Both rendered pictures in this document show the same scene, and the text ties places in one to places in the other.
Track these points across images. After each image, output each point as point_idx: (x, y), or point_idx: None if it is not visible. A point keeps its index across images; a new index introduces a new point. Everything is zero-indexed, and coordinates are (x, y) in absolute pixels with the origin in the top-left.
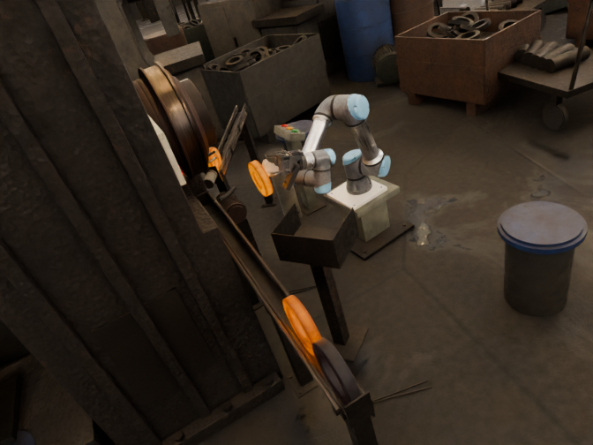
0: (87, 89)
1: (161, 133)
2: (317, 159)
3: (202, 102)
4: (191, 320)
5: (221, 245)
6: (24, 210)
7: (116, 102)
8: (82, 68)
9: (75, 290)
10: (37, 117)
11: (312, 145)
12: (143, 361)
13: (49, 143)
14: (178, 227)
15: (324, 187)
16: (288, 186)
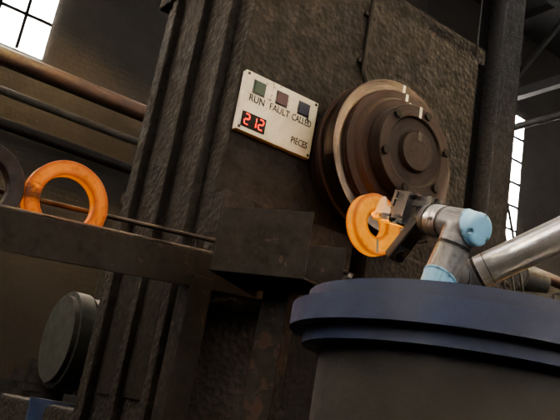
0: (223, 20)
1: (246, 70)
2: (440, 213)
3: (386, 115)
4: (158, 305)
5: (217, 216)
6: (169, 119)
7: (236, 37)
8: (228, 3)
9: (147, 207)
10: (206, 47)
11: (515, 237)
12: (122, 327)
13: (200, 67)
14: (207, 174)
15: (425, 270)
16: (389, 248)
